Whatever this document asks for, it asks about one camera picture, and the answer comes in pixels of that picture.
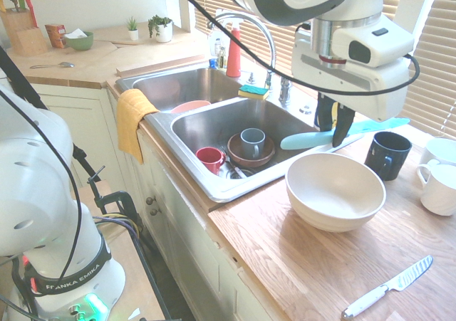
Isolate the chrome gooseneck faucet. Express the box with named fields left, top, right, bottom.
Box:
left=214, top=11, right=278, bottom=91

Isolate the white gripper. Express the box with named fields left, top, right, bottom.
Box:
left=291, top=28, right=410, bottom=148

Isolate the white cup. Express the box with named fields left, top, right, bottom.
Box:
left=422, top=137, right=456, bottom=167

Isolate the trailing plant white pot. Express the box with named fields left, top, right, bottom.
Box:
left=147, top=14, right=175, bottom=44

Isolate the coloured wire bundle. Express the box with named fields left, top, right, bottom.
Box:
left=91, top=212, right=140, bottom=237

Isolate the chrome side sprayer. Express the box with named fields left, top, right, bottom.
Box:
left=278, top=75, right=295, bottom=105

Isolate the yellow dish cloth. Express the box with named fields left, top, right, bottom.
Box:
left=116, top=88, right=160, bottom=165

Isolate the silver cutlery piece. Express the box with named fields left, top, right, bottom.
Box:
left=222, top=153, right=256, bottom=179

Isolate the pink bowl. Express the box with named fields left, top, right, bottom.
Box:
left=170, top=100, right=212, bottom=115

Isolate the teal plastic knife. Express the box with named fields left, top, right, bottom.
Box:
left=279, top=117, right=411, bottom=152

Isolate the red-handled knife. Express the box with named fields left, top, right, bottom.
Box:
left=19, top=0, right=38, bottom=28

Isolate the red mug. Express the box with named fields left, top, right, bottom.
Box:
left=195, top=147, right=227, bottom=176

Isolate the small clear bottle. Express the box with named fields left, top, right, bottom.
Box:
left=208, top=32, right=229, bottom=71

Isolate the cream ceramic bowl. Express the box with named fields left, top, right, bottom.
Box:
left=284, top=152, right=388, bottom=233

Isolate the green bowl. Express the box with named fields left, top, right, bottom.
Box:
left=66, top=31, right=95, bottom=51

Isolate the yellow green sponge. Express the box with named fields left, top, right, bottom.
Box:
left=237, top=83, right=271, bottom=101

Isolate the white crumpled paper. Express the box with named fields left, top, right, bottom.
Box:
left=63, top=28, right=88, bottom=41

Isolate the white-handled kitchen knife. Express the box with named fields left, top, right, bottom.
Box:
left=341, top=255, right=435, bottom=320

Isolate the narrow beige window blind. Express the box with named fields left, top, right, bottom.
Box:
left=390, top=0, right=456, bottom=139

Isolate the metal spoon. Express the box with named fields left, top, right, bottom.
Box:
left=29, top=61, right=76, bottom=70

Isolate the wide beige window blind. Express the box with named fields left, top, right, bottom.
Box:
left=192, top=0, right=407, bottom=103

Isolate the black metal clamp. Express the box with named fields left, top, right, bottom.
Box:
left=73, top=144, right=142, bottom=231

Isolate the brown ceramic bowl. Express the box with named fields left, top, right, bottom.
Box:
left=227, top=132, right=276, bottom=169

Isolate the black base cable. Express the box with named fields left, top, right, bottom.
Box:
left=0, top=84, right=86, bottom=283

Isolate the white mug with handle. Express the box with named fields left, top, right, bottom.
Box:
left=415, top=159, right=456, bottom=217

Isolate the red spray bottle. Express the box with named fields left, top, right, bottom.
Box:
left=225, top=17, right=245, bottom=78

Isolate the small upright plant white pot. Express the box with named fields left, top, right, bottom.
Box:
left=124, top=16, right=140, bottom=41

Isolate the orange cardboard box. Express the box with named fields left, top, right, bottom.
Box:
left=44, top=23, right=68, bottom=49

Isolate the blind pull cord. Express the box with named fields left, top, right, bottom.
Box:
left=437, top=98, right=456, bottom=137

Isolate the dark navy mug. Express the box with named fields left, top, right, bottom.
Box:
left=364, top=131, right=413, bottom=181

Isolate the wooden knife block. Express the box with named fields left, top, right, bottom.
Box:
left=0, top=9, right=49, bottom=57

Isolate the cream kitchen cabinet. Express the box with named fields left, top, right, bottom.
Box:
left=30, top=82, right=289, bottom=321

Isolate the grey-blue mug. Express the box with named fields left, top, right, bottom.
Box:
left=239, top=127, right=266, bottom=159

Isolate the stainless steel double sink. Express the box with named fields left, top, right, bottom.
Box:
left=114, top=66, right=365, bottom=204

